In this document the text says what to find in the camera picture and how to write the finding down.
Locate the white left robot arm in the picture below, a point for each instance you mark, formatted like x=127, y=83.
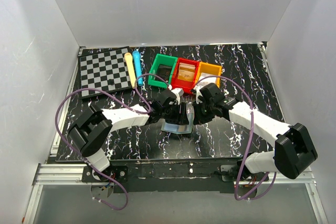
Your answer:
x=92, y=128

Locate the green plastic bin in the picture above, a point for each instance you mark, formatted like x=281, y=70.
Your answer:
x=157, y=81

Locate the black cards in green bin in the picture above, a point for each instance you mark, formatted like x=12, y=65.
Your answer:
x=164, y=72

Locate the tan cards in red bin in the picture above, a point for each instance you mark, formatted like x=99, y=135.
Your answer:
x=184, y=67

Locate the mint green card holder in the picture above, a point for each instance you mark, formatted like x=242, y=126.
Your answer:
x=179, y=129

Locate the orange plastic bin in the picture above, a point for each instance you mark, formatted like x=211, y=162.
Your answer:
x=207, y=69

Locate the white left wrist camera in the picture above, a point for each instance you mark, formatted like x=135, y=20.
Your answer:
x=178, y=93

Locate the cream yellow marker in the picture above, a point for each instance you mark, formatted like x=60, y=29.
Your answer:
x=129, y=62

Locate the red plastic bin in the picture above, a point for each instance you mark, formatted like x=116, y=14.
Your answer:
x=176, y=83

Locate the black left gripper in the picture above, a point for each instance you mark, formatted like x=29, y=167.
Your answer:
x=180, y=117

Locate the blue marker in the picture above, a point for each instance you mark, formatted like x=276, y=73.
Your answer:
x=138, y=67

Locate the black grey checkerboard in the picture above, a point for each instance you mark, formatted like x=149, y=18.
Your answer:
x=97, y=68

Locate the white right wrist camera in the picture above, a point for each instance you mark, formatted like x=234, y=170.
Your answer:
x=198, y=94

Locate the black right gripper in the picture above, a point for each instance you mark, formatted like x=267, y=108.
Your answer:
x=198, y=118

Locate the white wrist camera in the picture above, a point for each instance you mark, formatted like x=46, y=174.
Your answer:
x=198, y=94
x=178, y=93

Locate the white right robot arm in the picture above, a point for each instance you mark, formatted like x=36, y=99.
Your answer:
x=293, y=149

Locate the gold striped credit card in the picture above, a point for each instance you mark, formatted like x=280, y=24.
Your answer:
x=185, y=75

